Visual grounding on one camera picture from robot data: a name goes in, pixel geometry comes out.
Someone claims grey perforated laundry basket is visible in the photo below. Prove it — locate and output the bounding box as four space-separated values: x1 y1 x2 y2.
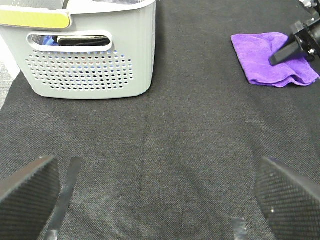
0 0 156 100

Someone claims purple towel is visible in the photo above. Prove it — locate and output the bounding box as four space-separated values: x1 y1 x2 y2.
231 32 320 88

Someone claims black cloth in basket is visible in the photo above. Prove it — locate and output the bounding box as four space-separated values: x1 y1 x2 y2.
53 35 111 47

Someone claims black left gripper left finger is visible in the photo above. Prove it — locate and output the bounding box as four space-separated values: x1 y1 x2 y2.
0 156 83 240

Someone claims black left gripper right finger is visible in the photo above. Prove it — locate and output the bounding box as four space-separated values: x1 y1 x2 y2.
254 157 320 240

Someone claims blue cloth in basket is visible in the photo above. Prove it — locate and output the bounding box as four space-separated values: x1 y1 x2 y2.
39 35 59 46

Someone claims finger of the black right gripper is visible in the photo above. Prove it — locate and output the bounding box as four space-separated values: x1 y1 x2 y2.
268 42 304 66

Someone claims black other-arm gripper body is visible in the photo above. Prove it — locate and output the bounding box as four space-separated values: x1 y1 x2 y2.
290 12 320 62

